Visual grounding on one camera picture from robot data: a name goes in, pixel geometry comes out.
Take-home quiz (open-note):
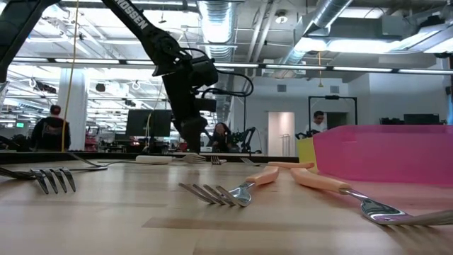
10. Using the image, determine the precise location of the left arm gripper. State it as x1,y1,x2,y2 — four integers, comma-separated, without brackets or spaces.
163,76,217,154

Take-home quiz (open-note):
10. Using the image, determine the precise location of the orange-handled metal fork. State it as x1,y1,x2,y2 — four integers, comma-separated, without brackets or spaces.
289,167,453,227
240,157,316,171
178,165,280,208

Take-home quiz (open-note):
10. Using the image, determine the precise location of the person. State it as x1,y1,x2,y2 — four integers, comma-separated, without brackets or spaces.
304,110,328,137
30,104,71,152
211,122,234,153

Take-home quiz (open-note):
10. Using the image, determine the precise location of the black computer monitor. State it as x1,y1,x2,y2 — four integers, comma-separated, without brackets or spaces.
125,108,173,138
403,113,441,125

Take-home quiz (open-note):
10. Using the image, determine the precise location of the white door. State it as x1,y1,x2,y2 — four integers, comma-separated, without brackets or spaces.
267,111,296,157

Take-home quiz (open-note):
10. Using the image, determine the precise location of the yellow translucent plastic bin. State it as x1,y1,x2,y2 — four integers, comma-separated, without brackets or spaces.
296,137,319,173

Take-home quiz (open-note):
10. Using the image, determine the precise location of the white building column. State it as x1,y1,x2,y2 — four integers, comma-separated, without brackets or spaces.
57,67,88,152

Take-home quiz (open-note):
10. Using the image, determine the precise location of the ceiling light track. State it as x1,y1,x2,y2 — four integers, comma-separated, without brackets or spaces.
0,56,453,76

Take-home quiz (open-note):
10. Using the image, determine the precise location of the red translucent plastic bin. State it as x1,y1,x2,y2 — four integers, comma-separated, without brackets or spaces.
312,124,453,186

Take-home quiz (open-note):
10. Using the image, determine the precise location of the ribbed silver ventilation duct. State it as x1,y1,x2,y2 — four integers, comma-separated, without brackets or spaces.
196,0,237,62

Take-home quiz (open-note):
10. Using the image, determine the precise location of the yellow cable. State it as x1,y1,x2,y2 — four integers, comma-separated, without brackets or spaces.
60,0,81,153

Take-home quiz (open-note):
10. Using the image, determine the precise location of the black background rig frame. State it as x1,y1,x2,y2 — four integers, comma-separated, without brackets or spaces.
307,94,358,125

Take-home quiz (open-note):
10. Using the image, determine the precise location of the black aluminium table frame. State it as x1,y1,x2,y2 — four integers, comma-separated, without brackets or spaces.
0,151,300,165

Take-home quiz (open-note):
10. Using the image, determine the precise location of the smooth silver ventilation duct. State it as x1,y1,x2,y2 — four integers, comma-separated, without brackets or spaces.
279,0,355,70

